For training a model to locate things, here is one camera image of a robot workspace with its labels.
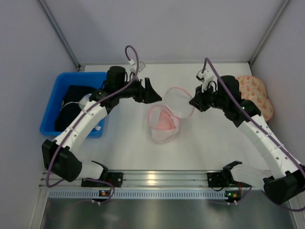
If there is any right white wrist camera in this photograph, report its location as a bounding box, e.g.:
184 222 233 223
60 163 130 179
196 69 214 83

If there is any blue plastic bin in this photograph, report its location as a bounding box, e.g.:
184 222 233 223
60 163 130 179
40 72 106 136

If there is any dark navy garment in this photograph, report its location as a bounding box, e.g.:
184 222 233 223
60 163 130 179
54 85 95 132

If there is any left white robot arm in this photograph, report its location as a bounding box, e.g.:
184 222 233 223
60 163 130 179
42 66 162 182

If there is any aluminium mounting rail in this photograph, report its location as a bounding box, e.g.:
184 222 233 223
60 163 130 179
39 169 297 189

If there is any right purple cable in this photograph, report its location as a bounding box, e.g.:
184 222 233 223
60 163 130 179
201 57 305 213

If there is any pink bra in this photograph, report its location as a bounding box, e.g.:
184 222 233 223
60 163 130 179
156 110 175 130

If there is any slotted cable duct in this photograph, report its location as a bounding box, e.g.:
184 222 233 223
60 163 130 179
49 189 228 200

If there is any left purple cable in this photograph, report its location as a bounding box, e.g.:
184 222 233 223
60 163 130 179
45 45 140 205

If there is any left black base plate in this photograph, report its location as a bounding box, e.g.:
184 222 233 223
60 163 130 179
81 172 123 187

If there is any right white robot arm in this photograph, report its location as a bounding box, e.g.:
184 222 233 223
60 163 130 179
189 75 305 205

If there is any white mesh laundry bag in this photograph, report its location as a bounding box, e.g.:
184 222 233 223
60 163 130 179
148 87 194 144

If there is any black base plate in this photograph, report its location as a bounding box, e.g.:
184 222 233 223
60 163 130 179
81 172 123 187
207 171 238 188

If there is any purple cable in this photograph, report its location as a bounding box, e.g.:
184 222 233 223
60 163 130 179
201 57 305 213
45 45 140 205

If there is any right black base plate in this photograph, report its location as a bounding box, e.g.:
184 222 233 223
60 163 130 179
207 171 238 188

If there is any floral padded laundry case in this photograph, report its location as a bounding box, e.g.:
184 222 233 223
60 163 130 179
236 75 274 122

